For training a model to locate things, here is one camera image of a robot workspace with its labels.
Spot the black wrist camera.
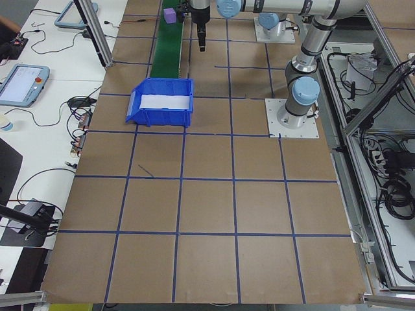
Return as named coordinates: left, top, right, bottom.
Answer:
left=176, top=2, right=189, bottom=24

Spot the grey metal bracket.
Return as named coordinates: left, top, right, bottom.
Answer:
left=356, top=226, right=377, bottom=265

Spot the white power strip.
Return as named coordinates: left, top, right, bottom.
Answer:
left=364, top=137, right=388, bottom=178

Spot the white square base plate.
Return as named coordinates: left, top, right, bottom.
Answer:
left=254, top=18, right=296, bottom=45
left=265, top=98, right=320, bottom=139

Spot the aluminium profile post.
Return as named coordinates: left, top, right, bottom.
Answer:
left=73, top=0, right=114, bottom=68

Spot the black mat with electronics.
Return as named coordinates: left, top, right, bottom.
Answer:
left=0, top=37, right=29, bottom=61

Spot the aluminium profile bar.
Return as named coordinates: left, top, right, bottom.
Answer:
left=358, top=291, right=415, bottom=307
left=0, top=290, right=49, bottom=305

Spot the black stand base plate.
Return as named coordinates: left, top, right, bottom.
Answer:
left=0, top=223, right=49, bottom=248

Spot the white foam pad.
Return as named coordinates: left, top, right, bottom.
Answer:
left=139, top=93, right=191, bottom=111

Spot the teach pendant with screen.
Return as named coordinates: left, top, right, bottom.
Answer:
left=0, top=63, right=51, bottom=108

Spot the light blue teach pendant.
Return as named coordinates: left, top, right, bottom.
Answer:
left=54, top=1, right=99, bottom=30

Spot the black cable bundle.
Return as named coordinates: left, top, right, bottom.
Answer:
left=375, top=178, right=415, bottom=221

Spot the black power brick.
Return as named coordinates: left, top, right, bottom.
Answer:
left=384, top=150, right=415, bottom=171

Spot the green conveyor belt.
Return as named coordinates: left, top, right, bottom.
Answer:
left=148, top=0, right=185, bottom=79

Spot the grey box device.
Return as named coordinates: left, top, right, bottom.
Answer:
left=24, top=199, right=56, bottom=221

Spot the blue plastic bin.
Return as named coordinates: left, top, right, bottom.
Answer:
left=124, top=77, right=195, bottom=128

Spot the V-shaped metal bar frame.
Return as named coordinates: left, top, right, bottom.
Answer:
left=309, top=0, right=415, bottom=292

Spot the small circuit board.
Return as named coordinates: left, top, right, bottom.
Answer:
left=77, top=111, right=93, bottom=130
left=70, top=133, right=88, bottom=155

